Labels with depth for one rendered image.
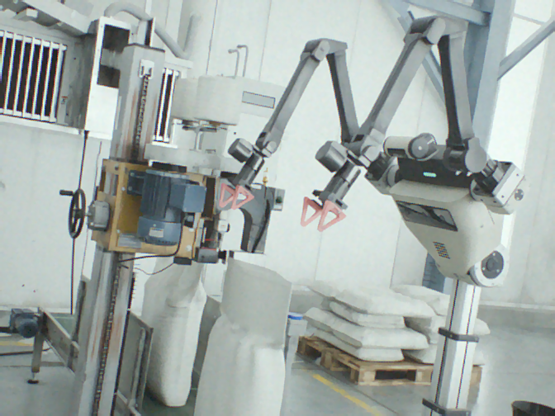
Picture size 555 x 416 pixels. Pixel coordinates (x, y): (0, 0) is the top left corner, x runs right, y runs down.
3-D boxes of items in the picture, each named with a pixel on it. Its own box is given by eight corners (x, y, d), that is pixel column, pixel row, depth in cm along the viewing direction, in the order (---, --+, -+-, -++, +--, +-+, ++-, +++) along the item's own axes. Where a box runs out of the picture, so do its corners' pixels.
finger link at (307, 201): (301, 220, 196) (320, 191, 198) (289, 217, 203) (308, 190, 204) (319, 235, 199) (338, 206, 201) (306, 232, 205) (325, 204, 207)
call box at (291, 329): (305, 336, 293) (308, 320, 293) (287, 335, 289) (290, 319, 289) (295, 330, 300) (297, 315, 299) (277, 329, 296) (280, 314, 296)
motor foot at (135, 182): (166, 200, 264) (170, 176, 263) (134, 196, 258) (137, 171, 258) (157, 197, 272) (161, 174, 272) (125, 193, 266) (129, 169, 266)
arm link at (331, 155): (380, 150, 199) (362, 148, 207) (351, 123, 194) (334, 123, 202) (355, 187, 197) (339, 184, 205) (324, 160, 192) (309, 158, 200)
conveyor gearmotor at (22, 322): (45, 342, 414) (49, 315, 413) (16, 342, 406) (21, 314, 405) (35, 328, 440) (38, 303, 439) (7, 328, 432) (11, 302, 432)
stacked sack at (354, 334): (431, 353, 562) (434, 333, 561) (360, 351, 528) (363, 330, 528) (394, 338, 598) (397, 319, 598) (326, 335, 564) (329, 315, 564)
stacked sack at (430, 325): (493, 340, 592) (496, 322, 591) (425, 337, 558) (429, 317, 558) (454, 325, 630) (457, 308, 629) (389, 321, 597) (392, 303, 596)
